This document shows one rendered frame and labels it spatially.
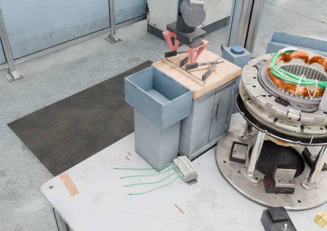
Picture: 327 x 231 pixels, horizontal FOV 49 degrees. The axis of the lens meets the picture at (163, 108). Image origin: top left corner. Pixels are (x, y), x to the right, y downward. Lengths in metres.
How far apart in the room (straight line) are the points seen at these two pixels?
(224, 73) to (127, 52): 2.31
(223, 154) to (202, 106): 0.20
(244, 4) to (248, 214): 0.74
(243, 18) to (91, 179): 0.79
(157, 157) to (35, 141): 1.47
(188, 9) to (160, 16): 2.55
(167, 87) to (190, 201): 0.34
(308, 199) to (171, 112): 0.47
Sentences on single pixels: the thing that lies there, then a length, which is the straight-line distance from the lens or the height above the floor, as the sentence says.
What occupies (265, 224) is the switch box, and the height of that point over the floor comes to 0.80.
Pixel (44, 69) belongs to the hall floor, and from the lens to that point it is 3.18.
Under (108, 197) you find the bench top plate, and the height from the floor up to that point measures 0.78.
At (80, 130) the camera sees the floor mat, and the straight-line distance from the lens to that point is 2.47.
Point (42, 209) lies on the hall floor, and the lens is 2.10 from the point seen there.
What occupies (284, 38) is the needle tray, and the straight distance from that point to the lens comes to 1.39.
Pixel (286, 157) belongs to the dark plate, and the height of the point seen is 0.78.
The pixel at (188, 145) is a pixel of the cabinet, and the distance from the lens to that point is 1.12.
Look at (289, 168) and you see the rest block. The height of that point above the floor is 0.87.
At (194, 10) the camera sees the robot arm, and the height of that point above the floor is 1.27.
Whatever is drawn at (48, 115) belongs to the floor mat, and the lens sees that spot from 2.65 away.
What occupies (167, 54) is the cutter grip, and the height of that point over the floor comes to 1.09.
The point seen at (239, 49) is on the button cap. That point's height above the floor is 1.04.
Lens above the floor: 1.63
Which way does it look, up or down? 38 degrees down
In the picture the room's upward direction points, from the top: 2 degrees clockwise
